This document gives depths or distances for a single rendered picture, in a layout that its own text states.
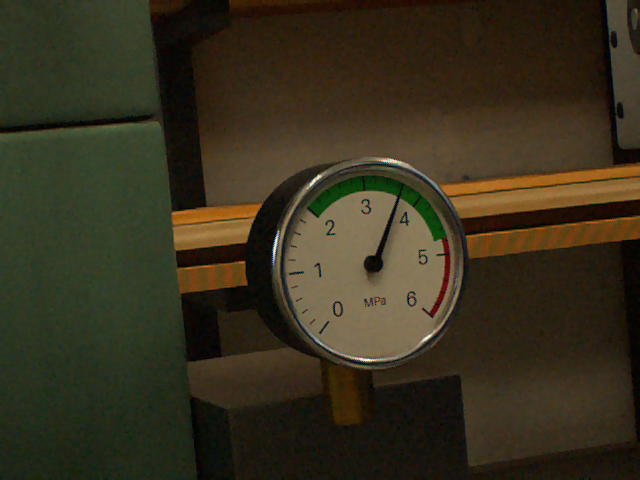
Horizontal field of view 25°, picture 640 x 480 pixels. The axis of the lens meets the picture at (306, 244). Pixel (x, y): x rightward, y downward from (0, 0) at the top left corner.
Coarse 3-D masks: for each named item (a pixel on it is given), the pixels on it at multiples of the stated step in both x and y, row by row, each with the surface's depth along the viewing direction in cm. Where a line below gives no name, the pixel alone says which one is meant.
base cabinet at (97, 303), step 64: (64, 128) 45; (128, 128) 46; (0, 192) 45; (64, 192) 45; (128, 192) 46; (0, 256) 45; (64, 256) 45; (128, 256) 46; (0, 320) 45; (64, 320) 45; (128, 320) 46; (0, 384) 45; (64, 384) 45; (128, 384) 46; (0, 448) 45; (64, 448) 45; (128, 448) 46; (192, 448) 47
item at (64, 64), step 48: (0, 0) 44; (48, 0) 45; (96, 0) 46; (144, 0) 46; (0, 48) 44; (48, 48) 45; (96, 48) 46; (144, 48) 46; (0, 96) 44; (48, 96) 45; (96, 96) 46; (144, 96) 46
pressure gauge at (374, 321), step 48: (288, 192) 42; (336, 192) 42; (384, 192) 42; (432, 192) 43; (288, 240) 41; (336, 240) 42; (432, 240) 43; (288, 288) 41; (336, 288) 42; (384, 288) 42; (432, 288) 43; (288, 336) 43; (336, 336) 42; (384, 336) 42; (432, 336) 43; (336, 384) 44
